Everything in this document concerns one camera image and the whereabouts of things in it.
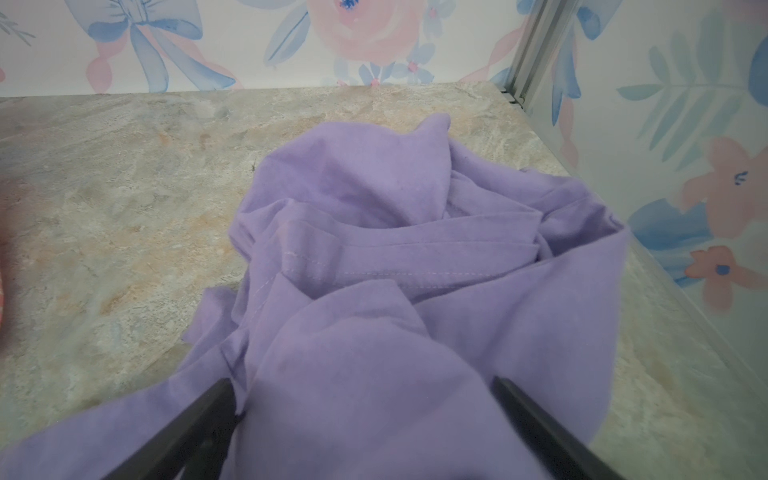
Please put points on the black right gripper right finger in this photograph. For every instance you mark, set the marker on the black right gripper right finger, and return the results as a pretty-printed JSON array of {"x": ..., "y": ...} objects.
[{"x": 561, "y": 453}]

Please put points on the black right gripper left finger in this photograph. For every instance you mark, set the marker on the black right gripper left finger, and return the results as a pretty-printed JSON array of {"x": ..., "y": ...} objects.
[{"x": 194, "y": 445}]

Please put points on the purple cloth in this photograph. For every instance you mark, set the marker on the purple cloth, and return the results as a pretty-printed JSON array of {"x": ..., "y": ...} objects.
[{"x": 390, "y": 278}]

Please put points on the pink patterned cloth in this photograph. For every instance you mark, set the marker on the pink patterned cloth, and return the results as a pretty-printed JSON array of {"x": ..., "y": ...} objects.
[{"x": 10, "y": 200}]

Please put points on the aluminium right corner post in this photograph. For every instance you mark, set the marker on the aluminium right corner post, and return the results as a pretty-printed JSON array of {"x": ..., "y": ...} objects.
[{"x": 546, "y": 25}]

